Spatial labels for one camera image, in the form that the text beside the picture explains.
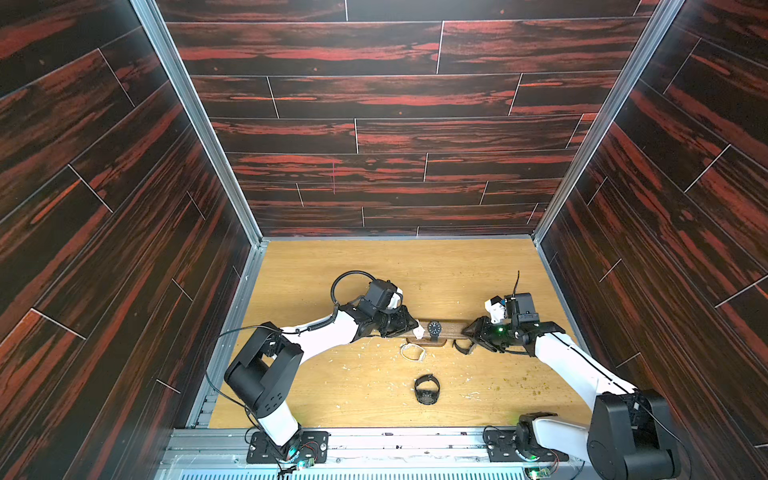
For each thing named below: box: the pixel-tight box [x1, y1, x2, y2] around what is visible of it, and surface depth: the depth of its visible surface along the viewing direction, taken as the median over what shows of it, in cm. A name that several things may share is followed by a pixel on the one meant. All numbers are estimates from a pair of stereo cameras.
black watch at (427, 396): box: [414, 374, 440, 405], surface depth 81 cm
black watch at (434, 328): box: [427, 320, 442, 343], surface depth 88 cm
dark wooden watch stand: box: [397, 319, 468, 346], surface depth 88 cm
